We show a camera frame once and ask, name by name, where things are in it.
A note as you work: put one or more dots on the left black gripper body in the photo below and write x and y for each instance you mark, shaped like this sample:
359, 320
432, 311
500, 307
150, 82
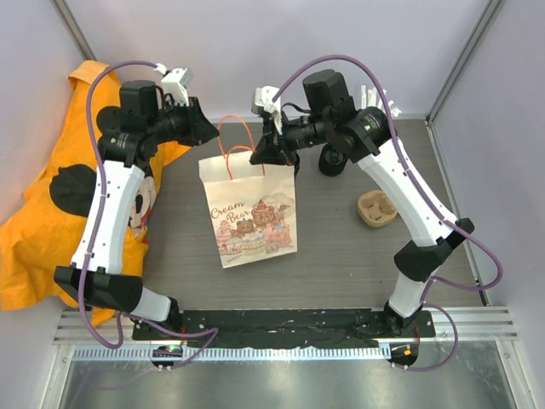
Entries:
174, 124

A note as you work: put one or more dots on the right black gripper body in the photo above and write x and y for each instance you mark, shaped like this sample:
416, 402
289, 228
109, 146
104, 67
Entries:
289, 142

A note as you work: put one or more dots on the white paper takeout bag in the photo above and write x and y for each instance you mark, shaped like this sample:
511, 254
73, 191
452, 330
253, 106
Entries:
251, 207

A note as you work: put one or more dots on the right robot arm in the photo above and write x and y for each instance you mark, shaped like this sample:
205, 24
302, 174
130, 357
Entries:
364, 137

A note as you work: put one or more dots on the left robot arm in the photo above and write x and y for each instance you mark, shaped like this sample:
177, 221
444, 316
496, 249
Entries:
147, 116

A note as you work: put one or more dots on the open black coffee cup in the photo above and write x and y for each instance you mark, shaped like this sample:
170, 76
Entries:
297, 165

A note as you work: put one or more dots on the lidded black coffee cup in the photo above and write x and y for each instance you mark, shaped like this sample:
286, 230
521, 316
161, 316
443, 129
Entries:
334, 159

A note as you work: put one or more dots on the bottom pulp cup carrier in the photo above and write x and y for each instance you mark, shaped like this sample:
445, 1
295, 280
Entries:
375, 209

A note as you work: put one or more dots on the orange mickey mouse bag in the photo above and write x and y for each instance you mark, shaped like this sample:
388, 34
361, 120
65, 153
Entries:
45, 232

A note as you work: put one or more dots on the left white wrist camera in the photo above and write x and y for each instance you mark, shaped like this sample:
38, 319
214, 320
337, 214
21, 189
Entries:
175, 82

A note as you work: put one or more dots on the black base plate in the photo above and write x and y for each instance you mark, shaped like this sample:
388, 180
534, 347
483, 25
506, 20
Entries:
340, 328

